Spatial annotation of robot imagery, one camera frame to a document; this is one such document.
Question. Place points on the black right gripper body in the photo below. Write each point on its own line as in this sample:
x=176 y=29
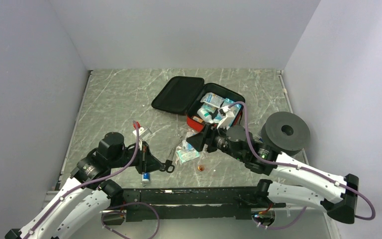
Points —
x=218 y=140

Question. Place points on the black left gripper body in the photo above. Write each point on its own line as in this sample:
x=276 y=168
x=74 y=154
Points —
x=141 y=162

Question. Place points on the white bandage roll blue label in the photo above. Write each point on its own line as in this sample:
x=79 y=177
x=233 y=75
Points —
x=146 y=178

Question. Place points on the adhesive bandages clear bag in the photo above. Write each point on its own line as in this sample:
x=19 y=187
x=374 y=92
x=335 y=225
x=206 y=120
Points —
x=185 y=155

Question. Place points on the brown bottle orange cap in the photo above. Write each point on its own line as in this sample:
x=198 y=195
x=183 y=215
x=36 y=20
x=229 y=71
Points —
x=198 y=120

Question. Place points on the black handled scissors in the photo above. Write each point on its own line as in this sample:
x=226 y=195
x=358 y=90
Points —
x=169 y=166

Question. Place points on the white bottle green label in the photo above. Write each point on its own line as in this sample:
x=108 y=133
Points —
x=205 y=115

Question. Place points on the blue cotton swab packet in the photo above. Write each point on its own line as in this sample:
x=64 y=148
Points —
x=235 y=109

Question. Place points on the teal header small items bag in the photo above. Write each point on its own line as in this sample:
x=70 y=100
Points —
x=209 y=108

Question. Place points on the red medicine kit case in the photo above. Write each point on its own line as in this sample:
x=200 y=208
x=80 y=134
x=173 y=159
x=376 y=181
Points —
x=182 y=94

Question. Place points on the white gauze dressing packet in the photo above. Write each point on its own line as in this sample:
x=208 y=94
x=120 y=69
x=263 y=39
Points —
x=212 y=99

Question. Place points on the alcohol wipes clear bag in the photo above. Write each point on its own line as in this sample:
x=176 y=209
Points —
x=185 y=144

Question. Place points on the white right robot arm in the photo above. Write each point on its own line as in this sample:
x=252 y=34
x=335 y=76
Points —
x=332 y=194

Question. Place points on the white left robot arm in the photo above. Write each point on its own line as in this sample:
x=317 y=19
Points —
x=90 y=188

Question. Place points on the grey filament spool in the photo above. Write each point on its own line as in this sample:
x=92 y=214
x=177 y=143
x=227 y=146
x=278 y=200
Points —
x=286 y=132

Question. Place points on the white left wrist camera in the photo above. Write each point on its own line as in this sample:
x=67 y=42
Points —
x=143 y=132

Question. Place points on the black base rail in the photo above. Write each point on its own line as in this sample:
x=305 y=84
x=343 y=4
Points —
x=194 y=203

